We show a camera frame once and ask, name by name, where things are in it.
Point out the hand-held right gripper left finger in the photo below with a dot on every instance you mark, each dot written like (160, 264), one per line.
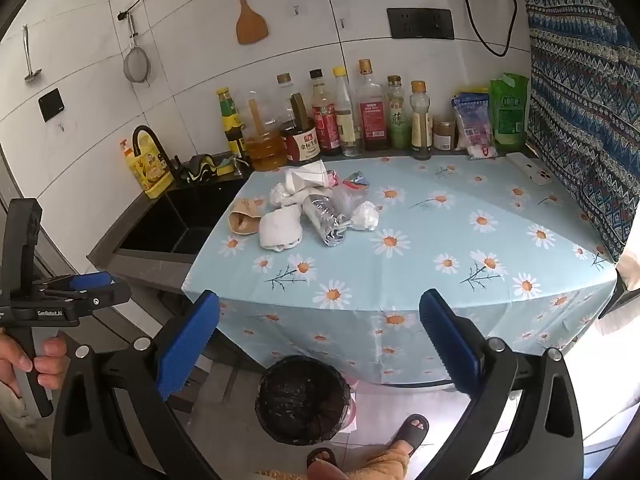
(187, 345)

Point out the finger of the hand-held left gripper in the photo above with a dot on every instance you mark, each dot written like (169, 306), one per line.
(105, 297)
(92, 280)

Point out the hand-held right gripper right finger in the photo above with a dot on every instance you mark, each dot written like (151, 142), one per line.
(450, 345)

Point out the bin with black liner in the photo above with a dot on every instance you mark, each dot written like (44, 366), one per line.
(300, 400)

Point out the small white tissue ball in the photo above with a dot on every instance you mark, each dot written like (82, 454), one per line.
(365, 216)

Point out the white paper towel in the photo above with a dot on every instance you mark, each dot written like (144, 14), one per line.
(282, 196)

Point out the clear plastic bag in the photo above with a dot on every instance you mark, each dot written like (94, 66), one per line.
(345, 200)

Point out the crushed clear plastic bottle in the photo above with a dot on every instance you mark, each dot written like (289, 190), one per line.
(324, 217)

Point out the red green snack wrapper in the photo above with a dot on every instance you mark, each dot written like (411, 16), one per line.
(356, 180)

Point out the pink wrapper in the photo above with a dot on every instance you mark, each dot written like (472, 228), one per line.
(333, 179)

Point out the person's left hand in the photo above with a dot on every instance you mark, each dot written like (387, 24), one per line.
(47, 357)

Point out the grey kitchen cabinet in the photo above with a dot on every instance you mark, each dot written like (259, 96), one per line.
(225, 375)

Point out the black kitchen sink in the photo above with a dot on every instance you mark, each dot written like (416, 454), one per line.
(165, 225)

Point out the black slipper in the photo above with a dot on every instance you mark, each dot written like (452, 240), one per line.
(411, 432)
(321, 456)

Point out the blue daisy tablecloth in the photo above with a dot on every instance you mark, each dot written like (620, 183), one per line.
(425, 240)

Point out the yellow dish soap bottle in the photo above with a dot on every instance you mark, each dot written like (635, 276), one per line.
(145, 170)

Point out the brown fleece trousers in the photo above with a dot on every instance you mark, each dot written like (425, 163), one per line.
(370, 467)

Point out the black faucet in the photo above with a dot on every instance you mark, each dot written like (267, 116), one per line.
(160, 147)

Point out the yellow black cloth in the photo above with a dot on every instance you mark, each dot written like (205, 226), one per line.
(200, 170)

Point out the yellow green sponge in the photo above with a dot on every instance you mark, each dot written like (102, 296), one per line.
(227, 166)

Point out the small metal sink fixture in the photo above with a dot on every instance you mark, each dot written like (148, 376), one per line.
(242, 166)

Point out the white phone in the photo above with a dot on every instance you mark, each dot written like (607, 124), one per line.
(530, 170)

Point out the metal ladle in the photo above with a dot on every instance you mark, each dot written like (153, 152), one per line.
(26, 52)

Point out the small brown jar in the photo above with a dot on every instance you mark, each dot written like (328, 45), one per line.
(443, 135)

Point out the dark bottle yellow green label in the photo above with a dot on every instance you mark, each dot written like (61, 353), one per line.
(230, 120)

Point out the metal mesh strainer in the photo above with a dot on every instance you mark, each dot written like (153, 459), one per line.
(136, 65)

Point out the blue white plastic packet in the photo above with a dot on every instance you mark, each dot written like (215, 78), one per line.
(475, 125)

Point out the pale label bottle yellow cap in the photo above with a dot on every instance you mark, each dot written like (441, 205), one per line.
(421, 125)

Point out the dark soy sauce jug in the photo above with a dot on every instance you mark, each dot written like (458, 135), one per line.
(302, 145)

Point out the green label oil bottle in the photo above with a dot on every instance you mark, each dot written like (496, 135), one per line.
(398, 120)

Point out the clear bottle gold cap red label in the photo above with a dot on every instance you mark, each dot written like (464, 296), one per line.
(373, 120)

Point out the green plastic packet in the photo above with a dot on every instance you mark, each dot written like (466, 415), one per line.
(510, 110)

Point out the clear vinegar bottle cream label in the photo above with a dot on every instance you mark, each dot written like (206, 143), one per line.
(346, 120)

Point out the dark sauce bottle red label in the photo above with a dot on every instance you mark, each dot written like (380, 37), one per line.
(325, 120)

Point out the blue patterned curtain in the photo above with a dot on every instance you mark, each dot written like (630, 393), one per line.
(585, 110)

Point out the wooden spatula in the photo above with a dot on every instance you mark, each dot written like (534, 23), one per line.
(251, 22)

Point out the small black wall switch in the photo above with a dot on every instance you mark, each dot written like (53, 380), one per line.
(51, 105)

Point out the black wall outlet panel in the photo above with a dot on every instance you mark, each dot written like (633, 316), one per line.
(420, 23)

